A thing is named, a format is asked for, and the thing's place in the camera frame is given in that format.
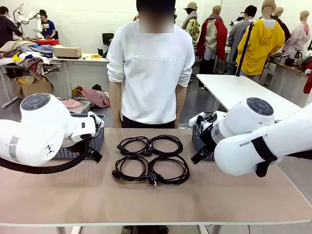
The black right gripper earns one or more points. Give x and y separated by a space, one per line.
207 139

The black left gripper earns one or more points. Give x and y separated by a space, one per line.
97 131

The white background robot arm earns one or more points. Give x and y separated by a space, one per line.
37 24

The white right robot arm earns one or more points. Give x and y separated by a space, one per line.
234 156

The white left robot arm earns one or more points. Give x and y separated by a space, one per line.
41 126

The person's left forearm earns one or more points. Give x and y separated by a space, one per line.
181 100

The person's right forearm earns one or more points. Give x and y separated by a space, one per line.
114 104

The grey-blue plastic basket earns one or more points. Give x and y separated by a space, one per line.
196 140
63 153

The clear plastic storage bin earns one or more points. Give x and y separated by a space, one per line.
85 107

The red checkered cloth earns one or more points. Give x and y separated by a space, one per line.
72 103

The heap of patterned clothes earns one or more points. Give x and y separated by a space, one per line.
95 96

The white work table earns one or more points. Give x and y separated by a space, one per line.
231 90

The open brown cardboard box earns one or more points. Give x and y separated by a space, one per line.
36 89

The white table with clutter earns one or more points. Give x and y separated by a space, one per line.
78 65

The person in white sweatshirt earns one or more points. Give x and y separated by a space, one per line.
148 73

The yellow tape roll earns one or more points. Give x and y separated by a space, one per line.
92 56

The flat cardboard box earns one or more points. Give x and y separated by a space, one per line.
67 51

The black office chair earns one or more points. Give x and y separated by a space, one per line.
108 39

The black pole stand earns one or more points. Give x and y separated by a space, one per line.
243 48

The cluttered grey workbench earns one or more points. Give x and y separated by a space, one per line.
287 78

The beige clothed mannequin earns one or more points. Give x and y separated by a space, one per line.
285 26
298 36
220 36

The pile of mixed clothes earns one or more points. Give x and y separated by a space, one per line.
24 52

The dark-haired person in light top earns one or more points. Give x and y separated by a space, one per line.
237 31

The mannequin in yellow hoodie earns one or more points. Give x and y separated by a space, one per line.
263 41

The red hanging garment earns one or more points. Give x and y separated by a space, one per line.
309 83

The person in blue shirt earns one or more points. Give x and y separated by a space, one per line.
48 26

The person in dark jacket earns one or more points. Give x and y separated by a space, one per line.
7 29

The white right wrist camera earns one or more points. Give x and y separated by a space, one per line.
195 120

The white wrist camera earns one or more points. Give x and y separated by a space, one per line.
195 120
96 117

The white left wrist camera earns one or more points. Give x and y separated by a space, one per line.
96 117

